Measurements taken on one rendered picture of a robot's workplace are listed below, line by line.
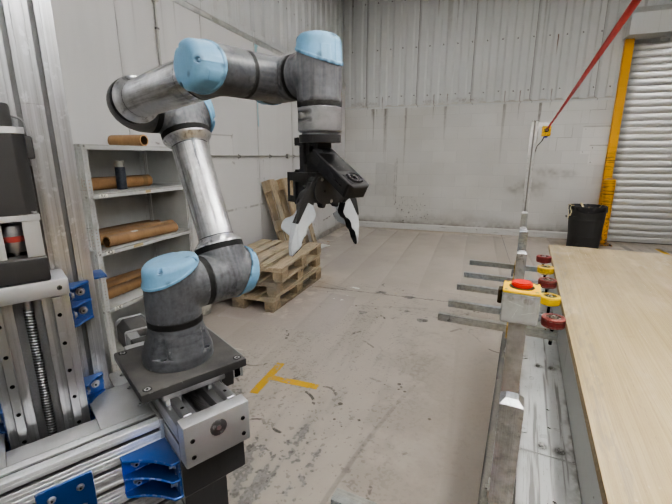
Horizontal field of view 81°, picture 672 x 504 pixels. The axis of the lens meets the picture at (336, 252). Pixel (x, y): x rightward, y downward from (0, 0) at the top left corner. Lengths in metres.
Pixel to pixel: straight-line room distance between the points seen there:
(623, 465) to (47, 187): 1.26
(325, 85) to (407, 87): 7.66
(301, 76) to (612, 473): 0.91
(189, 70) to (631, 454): 1.07
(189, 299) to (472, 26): 7.92
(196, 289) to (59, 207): 0.32
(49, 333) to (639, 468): 1.17
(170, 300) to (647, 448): 1.02
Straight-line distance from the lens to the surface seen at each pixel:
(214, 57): 0.66
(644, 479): 1.01
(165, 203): 3.59
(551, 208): 8.27
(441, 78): 8.28
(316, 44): 0.68
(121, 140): 3.30
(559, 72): 8.34
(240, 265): 0.95
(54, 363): 0.99
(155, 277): 0.87
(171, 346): 0.91
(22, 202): 0.90
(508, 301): 0.87
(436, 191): 8.16
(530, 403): 1.66
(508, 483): 0.76
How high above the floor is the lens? 1.48
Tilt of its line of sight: 14 degrees down
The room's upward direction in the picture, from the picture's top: straight up
